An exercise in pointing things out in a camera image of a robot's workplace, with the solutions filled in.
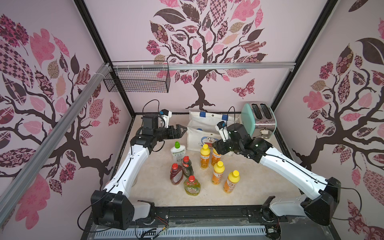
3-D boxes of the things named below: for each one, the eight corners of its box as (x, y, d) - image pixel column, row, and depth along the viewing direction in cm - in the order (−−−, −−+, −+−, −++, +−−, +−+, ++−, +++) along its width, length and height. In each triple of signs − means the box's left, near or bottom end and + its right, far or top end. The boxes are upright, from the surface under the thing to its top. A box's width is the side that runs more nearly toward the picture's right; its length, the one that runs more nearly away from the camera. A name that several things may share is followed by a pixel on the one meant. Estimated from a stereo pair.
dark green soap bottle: (183, 173, 89) (180, 159, 75) (188, 169, 91) (186, 154, 77) (189, 180, 87) (188, 166, 72) (194, 175, 89) (193, 161, 74)
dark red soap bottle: (172, 184, 85) (167, 171, 70) (179, 174, 89) (175, 159, 75) (178, 187, 84) (174, 174, 70) (183, 176, 88) (181, 162, 74)
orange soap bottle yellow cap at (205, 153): (200, 170, 92) (201, 151, 74) (200, 164, 94) (201, 144, 76) (207, 170, 92) (210, 151, 73) (207, 164, 94) (209, 144, 76)
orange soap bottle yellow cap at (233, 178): (224, 194, 83) (231, 178, 64) (223, 186, 85) (230, 170, 67) (231, 194, 82) (241, 178, 64) (230, 186, 85) (239, 170, 67)
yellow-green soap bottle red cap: (191, 200, 80) (190, 189, 66) (186, 193, 83) (183, 180, 68) (199, 193, 83) (199, 181, 68) (193, 186, 85) (192, 173, 70)
